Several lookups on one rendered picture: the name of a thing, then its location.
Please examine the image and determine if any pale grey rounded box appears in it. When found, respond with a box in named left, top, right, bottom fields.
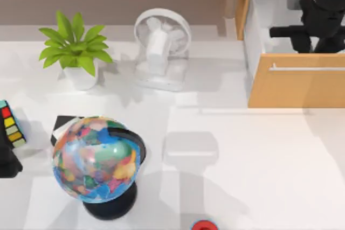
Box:
left=286, top=0, right=316, bottom=10

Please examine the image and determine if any pale wooden drawer front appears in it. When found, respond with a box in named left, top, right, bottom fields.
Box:
left=247, top=53, right=345, bottom=109

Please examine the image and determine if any white drawer inside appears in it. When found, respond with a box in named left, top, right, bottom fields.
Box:
left=243, top=0, right=345, bottom=80

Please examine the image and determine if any white table fan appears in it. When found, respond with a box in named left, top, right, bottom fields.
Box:
left=133, top=8, right=192, bottom=92

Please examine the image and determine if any green plant in white pot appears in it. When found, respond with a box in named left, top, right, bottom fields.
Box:
left=38, top=10, right=114, bottom=91

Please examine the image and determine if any colourful globe on black stand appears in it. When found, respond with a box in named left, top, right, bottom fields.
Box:
left=51, top=116, right=147, bottom=220

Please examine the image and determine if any multicoloured puzzle cube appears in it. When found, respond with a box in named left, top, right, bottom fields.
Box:
left=0, top=100, right=28, bottom=149

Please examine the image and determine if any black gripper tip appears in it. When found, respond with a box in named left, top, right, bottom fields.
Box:
left=0, top=126, right=24, bottom=180

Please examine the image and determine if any long metal drawer handle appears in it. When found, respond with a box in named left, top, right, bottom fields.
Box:
left=268, top=63, right=345, bottom=72

